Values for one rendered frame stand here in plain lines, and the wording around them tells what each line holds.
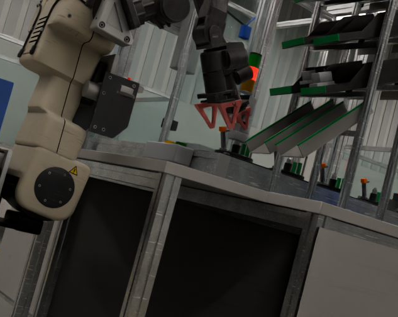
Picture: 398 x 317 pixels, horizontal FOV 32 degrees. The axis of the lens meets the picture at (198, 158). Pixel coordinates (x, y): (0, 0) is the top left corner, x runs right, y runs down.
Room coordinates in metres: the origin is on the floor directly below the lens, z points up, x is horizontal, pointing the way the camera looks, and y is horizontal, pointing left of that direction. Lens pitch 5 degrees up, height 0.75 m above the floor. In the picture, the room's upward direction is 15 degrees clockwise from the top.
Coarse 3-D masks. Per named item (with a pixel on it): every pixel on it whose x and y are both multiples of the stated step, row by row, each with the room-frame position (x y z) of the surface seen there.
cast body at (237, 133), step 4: (236, 124) 2.41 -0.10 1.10; (236, 128) 2.41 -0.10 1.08; (240, 128) 2.39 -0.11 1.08; (248, 128) 2.41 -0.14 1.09; (232, 132) 2.40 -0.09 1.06; (236, 132) 2.39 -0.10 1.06; (240, 132) 2.39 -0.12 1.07; (244, 132) 2.40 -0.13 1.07; (248, 132) 2.41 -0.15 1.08; (228, 136) 2.42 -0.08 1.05; (232, 136) 2.40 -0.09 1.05; (236, 136) 2.39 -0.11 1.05; (240, 136) 2.40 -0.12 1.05; (244, 136) 2.41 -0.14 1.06; (248, 136) 2.42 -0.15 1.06; (240, 140) 2.40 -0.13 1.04; (244, 140) 2.41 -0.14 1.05
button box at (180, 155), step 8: (152, 144) 2.40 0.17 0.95; (160, 144) 2.35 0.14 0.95; (168, 144) 2.31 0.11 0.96; (176, 144) 2.27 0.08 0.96; (144, 152) 2.43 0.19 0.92; (152, 152) 2.39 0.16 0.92; (160, 152) 2.34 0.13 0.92; (168, 152) 2.30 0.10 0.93; (176, 152) 2.27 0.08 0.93; (184, 152) 2.28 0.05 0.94; (192, 152) 2.30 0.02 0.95; (168, 160) 2.29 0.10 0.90; (176, 160) 2.27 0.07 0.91; (184, 160) 2.29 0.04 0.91
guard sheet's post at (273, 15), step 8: (272, 0) 2.66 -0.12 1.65; (280, 0) 2.65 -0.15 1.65; (272, 8) 2.65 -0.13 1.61; (272, 16) 2.64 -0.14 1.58; (272, 24) 2.65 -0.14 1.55; (264, 32) 2.66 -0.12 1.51; (272, 32) 2.65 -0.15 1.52; (264, 40) 2.65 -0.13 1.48; (264, 48) 2.64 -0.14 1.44; (264, 56) 2.65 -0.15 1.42; (264, 64) 2.65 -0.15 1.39; (256, 80) 2.64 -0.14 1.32; (256, 88) 2.65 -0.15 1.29; (256, 96) 2.65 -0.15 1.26; (248, 120) 2.65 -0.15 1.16; (240, 144) 2.65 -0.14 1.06
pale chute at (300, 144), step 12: (336, 108) 2.13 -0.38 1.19; (360, 108) 2.02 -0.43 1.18; (312, 120) 2.10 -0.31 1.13; (324, 120) 2.12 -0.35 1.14; (336, 120) 1.99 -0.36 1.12; (348, 120) 2.01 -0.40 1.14; (300, 132) 2.09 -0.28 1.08; (312, 132) 2.11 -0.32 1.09; (324, 132) 1.98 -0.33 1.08; (336, 132) 1.99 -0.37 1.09; (276, 144) 2.06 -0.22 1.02; (288, 144) 2.08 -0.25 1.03; (300, 144) 1.95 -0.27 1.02; (312, 144) 1.97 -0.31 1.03; (324, 144) 1.98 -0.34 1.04; (288, 156) 2.04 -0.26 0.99; (300, 156) 1.98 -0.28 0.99
